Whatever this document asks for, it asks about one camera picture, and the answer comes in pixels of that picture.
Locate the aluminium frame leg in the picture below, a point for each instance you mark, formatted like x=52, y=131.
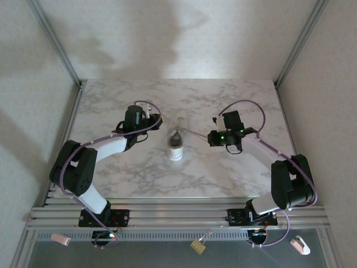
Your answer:
x=332, y=251
x=20, y=251

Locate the small white sneaker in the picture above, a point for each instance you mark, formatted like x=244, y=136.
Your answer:
x=176, y=150

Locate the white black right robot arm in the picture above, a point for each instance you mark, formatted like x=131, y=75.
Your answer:
x=259, y=152

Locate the pink and white clip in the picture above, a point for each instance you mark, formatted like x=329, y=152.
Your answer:
x=299, y=245

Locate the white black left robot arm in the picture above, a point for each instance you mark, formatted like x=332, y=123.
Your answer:
x=111, y=146

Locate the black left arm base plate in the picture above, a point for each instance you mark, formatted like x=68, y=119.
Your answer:
x=122, y=217

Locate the aluminium frame post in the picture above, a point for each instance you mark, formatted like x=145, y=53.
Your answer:
x=57, y=42
x=301, y=42

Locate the aluminium extrusion base rails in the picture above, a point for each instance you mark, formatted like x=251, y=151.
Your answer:
x=178, y=215

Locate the aluminium table side rail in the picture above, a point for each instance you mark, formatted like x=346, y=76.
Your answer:
x=290, y=125
x=67, y=125

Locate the brass padlock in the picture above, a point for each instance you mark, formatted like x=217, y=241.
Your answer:
x=198, y=246

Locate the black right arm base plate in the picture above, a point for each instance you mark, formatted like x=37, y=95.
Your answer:
x=237, y=216

